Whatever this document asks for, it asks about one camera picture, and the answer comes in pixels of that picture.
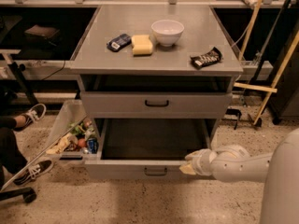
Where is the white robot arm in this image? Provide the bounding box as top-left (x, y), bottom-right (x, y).
top-left (179, 129), bottom-right (299, 224)

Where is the black chair base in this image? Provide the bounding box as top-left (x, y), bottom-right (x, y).
top-left (0, 188), bottom-right (36, 203)

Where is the dark box under shelf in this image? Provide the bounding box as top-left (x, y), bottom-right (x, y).
top-left (24, 24), bottom-right (60, 42)

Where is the black trouser leg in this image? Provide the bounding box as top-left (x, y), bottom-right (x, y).
top-left (0, 115), bottom-right (27, 175)

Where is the grey drawer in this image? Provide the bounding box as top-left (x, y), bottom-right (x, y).
top-left (81, 91), bottom-right (233, 119)
top-left (85, 119), bottom-right (211, 180)

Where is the black sneaker near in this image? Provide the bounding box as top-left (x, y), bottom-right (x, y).
top-left (13, 160), bottom-right (53, 186)

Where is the grey top drawer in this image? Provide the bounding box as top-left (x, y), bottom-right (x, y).
top-left (81, 91), bottom-right (233, 119)

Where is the black sneaker far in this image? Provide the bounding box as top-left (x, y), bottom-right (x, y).
top-left (14, 104), bottom-right (47, 132)

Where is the wooden stick frame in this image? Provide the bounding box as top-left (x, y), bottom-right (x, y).
top-left (235, 0), bottom-right (299, 127)

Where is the grey metal pole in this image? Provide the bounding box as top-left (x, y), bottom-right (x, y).
top-left (0, 115), bottom-right (87, 192)

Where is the yellow sponge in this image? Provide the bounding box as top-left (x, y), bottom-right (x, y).
top-left (131, 35), bottom-right (153, 55)

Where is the clear plastic bin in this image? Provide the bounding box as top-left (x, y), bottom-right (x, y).
top-left (46, 100), bottom-right (101, 164)

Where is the blue soda can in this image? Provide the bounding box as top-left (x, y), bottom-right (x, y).
top-left (87, 137), bottom-right (98, 154)

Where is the white bowl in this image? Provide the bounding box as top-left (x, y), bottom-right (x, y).
top-left (151, 20), bottom-right (184, 47)

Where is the black sneaker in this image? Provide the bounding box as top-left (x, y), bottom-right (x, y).
top-left (13, 160), bottom-right (53, 186)
top-left (14, 104), bottom-right (47, 132)

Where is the grey drawer cabinet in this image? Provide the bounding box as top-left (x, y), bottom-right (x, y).
top-left (69, 4), bottom-right (244, 142)

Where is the red apple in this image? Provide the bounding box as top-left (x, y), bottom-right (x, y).
top-left (78, 138), bottom-right (87, 147)

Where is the black cable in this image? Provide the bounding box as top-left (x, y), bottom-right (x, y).
top-left (36, 59), bottom-right (67, 82)

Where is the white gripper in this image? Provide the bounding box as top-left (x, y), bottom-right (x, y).
top-left (179, 148), bottom-right (217, 176)

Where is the blue snack packet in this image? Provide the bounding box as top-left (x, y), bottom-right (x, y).
top-left (107, 34), bottom-right (131, 52)

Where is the black candy bar wrapper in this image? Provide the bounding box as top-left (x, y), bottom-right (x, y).
top-left (191, 47), bottom-right (222, 70)

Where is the tan snack bag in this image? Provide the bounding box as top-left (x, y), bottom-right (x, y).
top-left (46, 133), bottom-right (72, 155)

